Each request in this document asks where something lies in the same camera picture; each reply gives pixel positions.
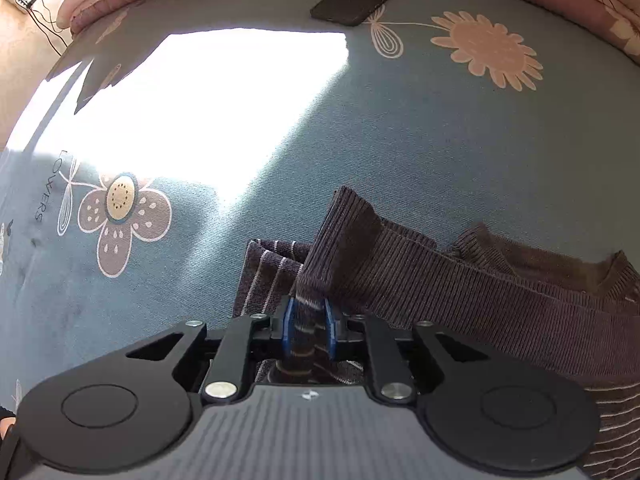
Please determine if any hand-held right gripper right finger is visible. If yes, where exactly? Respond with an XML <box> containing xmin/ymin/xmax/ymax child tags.
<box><xmin>321</xmin><ymin>297</ymin><xmax>488</xmax><ymax>403</ymax></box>

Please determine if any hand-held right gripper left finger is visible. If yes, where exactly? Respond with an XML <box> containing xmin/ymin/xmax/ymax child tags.
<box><xmin>125</xmin><ymin>296</ymin><xmax>297</xmax><ymax>405</ymax></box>

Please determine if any grey striped sweater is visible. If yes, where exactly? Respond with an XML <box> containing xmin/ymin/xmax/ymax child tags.
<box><xmin>232</xmin><ymin>185</ymin><xmax>640</xmax><ymax>480</ymax></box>

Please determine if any teal floral bed sheet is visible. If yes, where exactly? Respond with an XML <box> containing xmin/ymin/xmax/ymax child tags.
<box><xmin>0</xmin><ymin>0</ymin><xmax>640</xmax><ymax>411</ymax></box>

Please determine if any black floor cable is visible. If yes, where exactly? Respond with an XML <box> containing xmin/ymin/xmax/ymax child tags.
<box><xmin>0</xmin><ymin>0</ymin><xmax>76</xmax><ymax>56</ymax></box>

